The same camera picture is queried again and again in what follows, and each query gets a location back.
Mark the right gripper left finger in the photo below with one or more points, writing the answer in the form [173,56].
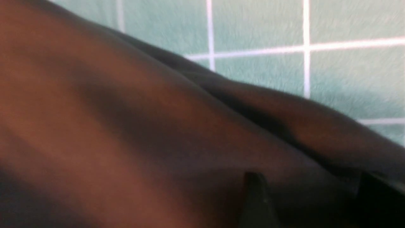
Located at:
[258,210]

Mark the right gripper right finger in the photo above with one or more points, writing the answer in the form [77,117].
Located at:
[380,202]

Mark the dark gray long-sleeved shirt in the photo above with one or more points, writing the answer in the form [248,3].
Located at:
[101,130]

